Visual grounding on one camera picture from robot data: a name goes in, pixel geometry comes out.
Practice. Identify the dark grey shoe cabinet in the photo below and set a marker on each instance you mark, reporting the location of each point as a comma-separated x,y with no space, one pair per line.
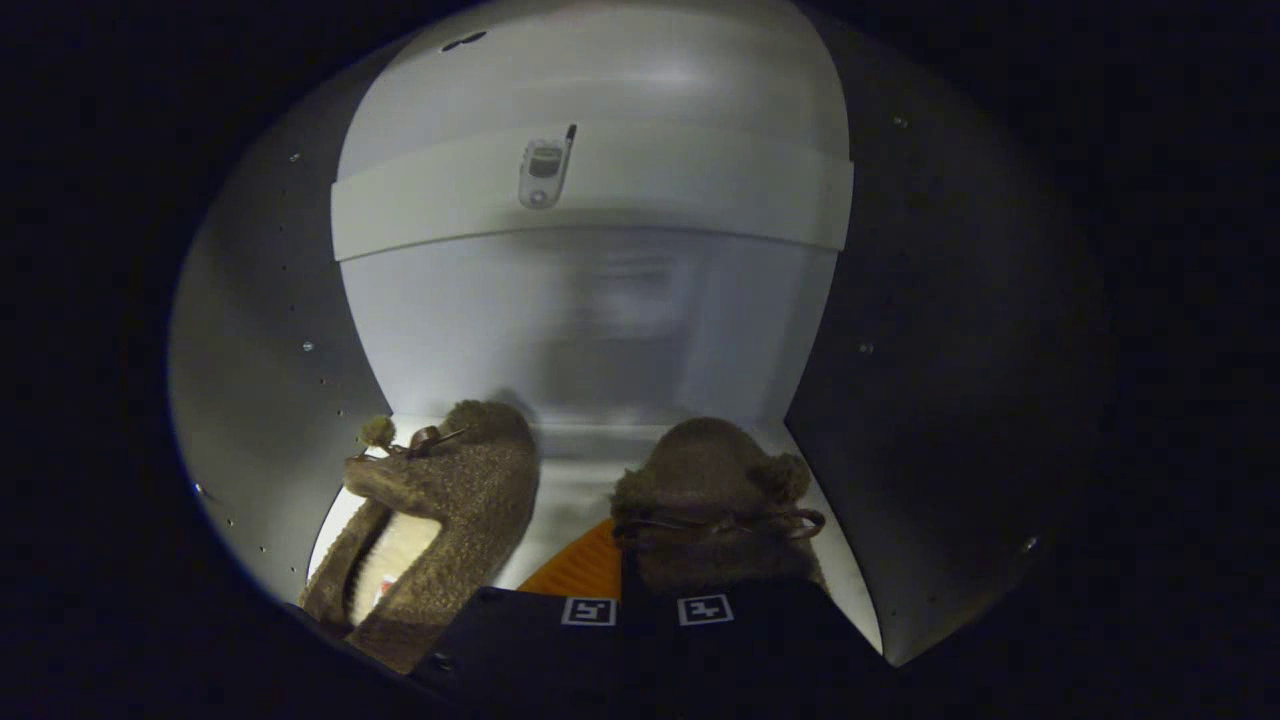
600,320

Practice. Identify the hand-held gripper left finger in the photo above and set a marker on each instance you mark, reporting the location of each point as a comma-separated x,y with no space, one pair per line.
530,650

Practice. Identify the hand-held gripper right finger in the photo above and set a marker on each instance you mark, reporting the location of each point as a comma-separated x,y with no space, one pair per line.
760,650

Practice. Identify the brown fuzzy shoe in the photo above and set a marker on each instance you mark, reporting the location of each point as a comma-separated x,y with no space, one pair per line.
470,510
710,480

